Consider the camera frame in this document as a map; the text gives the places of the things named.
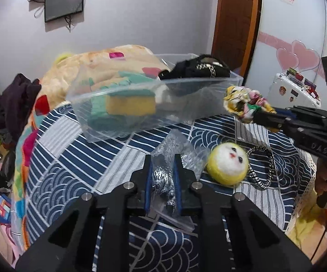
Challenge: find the person's right hand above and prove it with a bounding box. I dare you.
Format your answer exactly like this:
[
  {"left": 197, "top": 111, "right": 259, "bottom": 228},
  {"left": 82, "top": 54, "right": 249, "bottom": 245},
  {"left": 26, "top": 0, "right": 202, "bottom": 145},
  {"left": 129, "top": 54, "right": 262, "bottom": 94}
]
[{"left": 314, "top": 161, "right": 327, "bottom": 202}]

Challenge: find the white suitcase with stickers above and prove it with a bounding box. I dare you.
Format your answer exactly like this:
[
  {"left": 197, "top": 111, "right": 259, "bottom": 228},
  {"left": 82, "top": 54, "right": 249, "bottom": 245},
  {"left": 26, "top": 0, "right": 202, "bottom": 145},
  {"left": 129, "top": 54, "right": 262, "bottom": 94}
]
[{"left": 266, "top": 72, "right": 322, "bottom": 110}]

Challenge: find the blue white patterned bed cover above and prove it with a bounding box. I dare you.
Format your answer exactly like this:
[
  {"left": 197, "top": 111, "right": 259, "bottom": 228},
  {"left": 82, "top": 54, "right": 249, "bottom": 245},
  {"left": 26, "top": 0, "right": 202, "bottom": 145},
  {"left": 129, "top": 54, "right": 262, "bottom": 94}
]
[{"left": 24, "top": 102, "right": 317, "bottom": 272}]

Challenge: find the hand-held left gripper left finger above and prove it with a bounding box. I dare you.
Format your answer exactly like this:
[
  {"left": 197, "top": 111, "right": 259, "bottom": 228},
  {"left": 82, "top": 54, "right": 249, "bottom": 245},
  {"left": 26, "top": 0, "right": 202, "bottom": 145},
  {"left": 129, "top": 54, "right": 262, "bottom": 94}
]
[{"left": 15, "top": 154, "right": 153, "bottom": 272}]

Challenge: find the colourful fleece blanket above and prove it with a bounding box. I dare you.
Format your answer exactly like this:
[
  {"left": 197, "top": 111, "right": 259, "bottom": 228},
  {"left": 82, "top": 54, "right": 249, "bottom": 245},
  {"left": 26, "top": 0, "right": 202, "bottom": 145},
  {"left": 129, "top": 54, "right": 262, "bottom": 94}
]
[{"left": 13, "top": 44, "right": 176, "bottom": 251}]

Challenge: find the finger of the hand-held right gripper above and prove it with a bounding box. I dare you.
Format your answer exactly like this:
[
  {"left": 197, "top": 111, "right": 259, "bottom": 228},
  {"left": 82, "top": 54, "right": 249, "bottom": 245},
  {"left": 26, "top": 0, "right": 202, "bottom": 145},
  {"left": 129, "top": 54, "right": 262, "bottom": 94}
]
[
  {"left": 252, "top": 110, "right": 301, "bottom": 133},
  {"left": 271, "top": 105, "right": 327, "bottom": 121}
]

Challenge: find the yellow plush ball with face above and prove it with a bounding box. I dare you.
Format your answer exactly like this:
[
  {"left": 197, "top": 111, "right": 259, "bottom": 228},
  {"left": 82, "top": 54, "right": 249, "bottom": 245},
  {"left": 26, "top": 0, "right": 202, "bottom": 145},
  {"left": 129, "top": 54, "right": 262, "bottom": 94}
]
[{"left": 207, "top": 143, "right": 250, "bottom": 187}]

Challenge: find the clear bag with silver scrunchie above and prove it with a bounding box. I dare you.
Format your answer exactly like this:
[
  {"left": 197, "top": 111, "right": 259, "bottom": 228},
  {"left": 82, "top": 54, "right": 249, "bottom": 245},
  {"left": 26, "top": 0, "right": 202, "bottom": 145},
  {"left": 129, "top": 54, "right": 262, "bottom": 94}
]
[{"left": 151, "top": 129, "right": 210, "bottom": 232}]

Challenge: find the teal cloth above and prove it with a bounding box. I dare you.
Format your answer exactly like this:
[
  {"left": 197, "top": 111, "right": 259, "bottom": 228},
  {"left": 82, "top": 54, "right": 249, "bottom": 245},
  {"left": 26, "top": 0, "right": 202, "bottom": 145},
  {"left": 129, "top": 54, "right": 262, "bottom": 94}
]
[{"left": 88, "top": 72, "right": 153, "bottom": 129}]

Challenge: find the black white braided band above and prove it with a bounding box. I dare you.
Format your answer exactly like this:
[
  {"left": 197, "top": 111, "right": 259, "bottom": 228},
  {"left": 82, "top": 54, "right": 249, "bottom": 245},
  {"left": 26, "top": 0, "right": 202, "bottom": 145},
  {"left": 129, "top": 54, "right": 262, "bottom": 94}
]
[{"left": 245, "top": 146, "right": 275, "bottom": 190}]

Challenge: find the clear plastic storage bin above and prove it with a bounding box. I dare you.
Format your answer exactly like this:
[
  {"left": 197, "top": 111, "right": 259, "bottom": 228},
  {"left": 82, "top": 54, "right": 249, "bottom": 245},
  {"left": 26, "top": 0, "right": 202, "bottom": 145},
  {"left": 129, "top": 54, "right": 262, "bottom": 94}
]
[{"left": 66, "top": 52, "right": 245, "bottom": 144}]

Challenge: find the wooden door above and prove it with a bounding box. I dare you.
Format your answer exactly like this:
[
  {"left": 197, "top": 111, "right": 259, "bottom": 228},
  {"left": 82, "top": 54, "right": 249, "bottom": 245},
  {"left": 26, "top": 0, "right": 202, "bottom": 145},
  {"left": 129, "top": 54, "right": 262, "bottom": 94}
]
[{"left": 211, "top": 0, "right": 264, "bottom": 76}]

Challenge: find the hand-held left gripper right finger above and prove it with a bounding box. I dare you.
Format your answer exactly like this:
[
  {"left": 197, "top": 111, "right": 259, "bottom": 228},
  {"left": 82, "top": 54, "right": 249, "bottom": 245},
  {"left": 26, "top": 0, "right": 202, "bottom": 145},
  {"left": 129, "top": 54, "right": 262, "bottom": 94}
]
[{"left": 173, "top": 153, "right": 314, "bottom": 272}]

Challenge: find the black fabric item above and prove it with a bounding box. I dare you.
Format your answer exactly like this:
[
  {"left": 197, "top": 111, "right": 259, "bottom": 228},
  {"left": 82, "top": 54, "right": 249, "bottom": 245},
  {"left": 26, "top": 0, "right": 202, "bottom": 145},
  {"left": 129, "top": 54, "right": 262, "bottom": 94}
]
[{"left": 158, "top": 54, "right": 232, "bottom": 97}]

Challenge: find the yellow plush cloth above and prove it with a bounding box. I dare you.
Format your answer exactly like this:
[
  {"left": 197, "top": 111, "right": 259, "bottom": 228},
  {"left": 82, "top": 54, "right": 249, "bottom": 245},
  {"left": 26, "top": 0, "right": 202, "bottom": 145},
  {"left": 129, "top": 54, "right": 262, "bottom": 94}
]
[{"left": 105, "top": 90, "right": 157, "bottom": 117}]

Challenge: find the white wardrobe with pink hearts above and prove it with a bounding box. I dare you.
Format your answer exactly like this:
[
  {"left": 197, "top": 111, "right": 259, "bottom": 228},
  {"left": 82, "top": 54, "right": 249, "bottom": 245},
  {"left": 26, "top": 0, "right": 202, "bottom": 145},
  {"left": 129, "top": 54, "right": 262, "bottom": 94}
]
[{"left": 242, "top": 0, "right": 327, "bottom": 111}]

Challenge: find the floral fabric scrunchie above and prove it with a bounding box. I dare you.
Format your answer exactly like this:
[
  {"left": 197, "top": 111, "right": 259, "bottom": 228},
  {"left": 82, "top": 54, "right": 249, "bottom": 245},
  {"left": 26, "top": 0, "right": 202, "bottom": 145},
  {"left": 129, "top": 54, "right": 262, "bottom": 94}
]
[{"left": 223, "top": 86, "right": 277, "bottom": 124}]

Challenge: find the dark purple clothing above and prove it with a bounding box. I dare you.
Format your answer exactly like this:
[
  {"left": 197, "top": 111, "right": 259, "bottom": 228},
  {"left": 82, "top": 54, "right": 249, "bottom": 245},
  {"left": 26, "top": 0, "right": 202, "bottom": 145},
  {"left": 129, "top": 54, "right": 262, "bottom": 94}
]
[{"left": 0, "top": 73, "right": 43, "bottom": 146}]

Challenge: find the small wall monitor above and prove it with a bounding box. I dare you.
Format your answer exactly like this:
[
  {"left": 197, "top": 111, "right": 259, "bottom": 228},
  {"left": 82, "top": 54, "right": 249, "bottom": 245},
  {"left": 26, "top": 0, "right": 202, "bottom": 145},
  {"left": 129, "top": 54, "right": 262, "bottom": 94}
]
[{"left": 44, "top": 0, "right": 85, "bottom": 23}]

